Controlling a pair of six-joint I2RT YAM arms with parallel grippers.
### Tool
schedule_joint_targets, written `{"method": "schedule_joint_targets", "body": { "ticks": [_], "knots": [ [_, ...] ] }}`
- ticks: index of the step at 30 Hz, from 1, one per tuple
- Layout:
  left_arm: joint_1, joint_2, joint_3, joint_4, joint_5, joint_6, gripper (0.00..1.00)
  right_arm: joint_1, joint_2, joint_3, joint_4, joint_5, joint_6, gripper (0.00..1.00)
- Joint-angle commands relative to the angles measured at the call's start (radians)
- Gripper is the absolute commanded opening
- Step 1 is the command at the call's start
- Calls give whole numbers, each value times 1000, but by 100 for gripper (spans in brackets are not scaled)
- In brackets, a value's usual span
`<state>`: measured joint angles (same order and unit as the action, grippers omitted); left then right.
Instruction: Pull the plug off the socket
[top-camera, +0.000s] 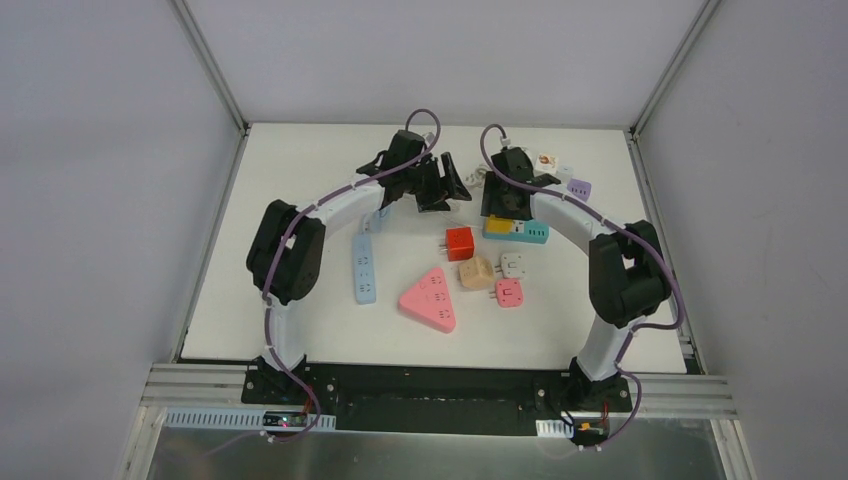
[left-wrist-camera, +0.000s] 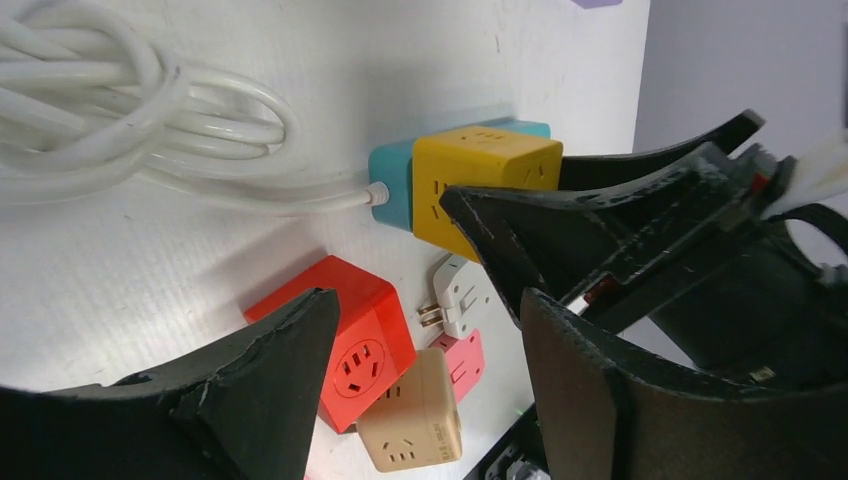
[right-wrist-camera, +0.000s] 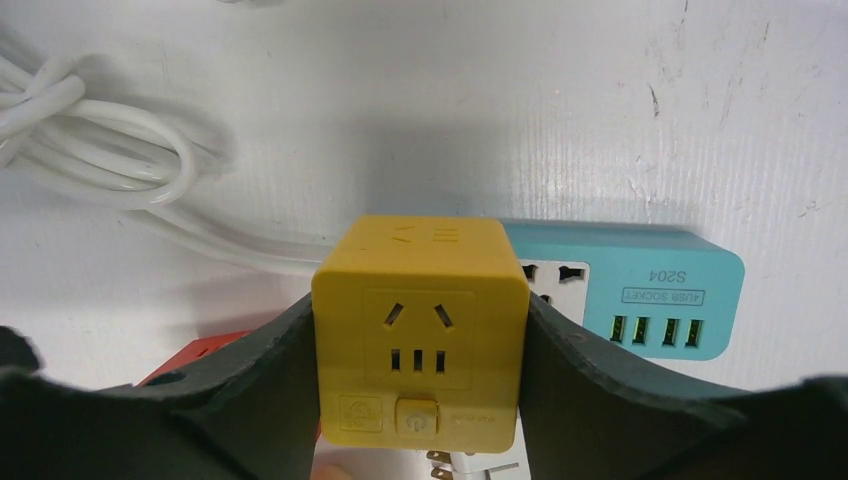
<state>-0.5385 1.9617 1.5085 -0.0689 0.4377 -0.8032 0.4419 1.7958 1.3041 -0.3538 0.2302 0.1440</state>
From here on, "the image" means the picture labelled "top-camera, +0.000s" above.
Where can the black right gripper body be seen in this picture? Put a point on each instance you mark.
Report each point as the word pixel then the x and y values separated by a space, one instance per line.
pixel 506 201

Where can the pink power strip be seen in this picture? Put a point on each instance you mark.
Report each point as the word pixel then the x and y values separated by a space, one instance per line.
pixel 429 302

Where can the teal power strip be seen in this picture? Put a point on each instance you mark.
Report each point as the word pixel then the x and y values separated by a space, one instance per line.
pixel 529 231

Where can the white plug adapter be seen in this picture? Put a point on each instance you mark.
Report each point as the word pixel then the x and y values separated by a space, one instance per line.
pixel 511 265

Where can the yellow cube socket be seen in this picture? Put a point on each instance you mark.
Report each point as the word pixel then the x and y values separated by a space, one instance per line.
pixel 497 227

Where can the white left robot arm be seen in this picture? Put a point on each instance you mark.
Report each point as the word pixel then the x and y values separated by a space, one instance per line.
pixel 285 256

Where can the purple power strip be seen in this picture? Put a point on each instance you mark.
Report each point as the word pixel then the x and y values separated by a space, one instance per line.
pixel 581 189

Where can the pink plug adapter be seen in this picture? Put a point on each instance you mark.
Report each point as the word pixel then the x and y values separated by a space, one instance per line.
pixel 508 293

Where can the red cube socket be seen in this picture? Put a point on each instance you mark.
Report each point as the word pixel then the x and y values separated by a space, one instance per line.
pixel 458 244

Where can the beige cube socket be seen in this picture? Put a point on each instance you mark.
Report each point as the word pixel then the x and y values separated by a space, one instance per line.
pixel 476 273

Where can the white cube socket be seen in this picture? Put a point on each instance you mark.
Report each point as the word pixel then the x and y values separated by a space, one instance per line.
pixel 544 164

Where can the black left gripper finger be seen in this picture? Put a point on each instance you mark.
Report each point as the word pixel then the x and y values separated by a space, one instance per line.
pixel 433 201
pixel 451 181

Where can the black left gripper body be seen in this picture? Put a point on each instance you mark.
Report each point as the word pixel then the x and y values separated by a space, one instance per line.
pixel 429 182

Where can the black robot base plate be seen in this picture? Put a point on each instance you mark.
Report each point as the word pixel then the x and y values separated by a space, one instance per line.
pixel 436 400

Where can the aluminium frame rail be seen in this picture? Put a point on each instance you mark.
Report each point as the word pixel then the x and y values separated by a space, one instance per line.
pixel 208 63

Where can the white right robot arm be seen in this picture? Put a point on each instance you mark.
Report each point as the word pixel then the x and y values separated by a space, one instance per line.
pixel 627 280

